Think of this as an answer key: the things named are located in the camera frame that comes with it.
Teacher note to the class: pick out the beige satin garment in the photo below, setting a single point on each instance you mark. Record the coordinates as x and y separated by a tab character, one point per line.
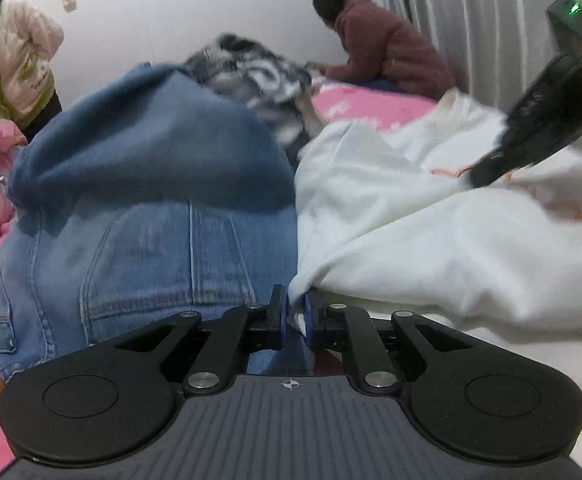
313	112

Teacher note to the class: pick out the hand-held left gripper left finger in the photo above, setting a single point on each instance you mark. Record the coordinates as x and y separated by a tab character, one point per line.
284	320

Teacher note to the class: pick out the white sweatshirt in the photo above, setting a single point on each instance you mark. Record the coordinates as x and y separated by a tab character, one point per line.
421	240

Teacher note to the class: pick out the grey curtain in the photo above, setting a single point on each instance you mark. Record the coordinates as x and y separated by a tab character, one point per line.
471	10

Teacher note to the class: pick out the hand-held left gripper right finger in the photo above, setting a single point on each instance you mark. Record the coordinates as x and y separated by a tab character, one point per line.
308	320

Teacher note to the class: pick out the pink floral blanket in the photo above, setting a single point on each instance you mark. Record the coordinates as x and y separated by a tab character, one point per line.
371	105

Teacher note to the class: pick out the black white plaid garment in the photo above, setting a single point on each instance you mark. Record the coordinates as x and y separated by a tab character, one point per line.
256	80

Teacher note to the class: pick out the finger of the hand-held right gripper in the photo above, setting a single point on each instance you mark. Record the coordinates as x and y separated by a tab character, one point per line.
488	172

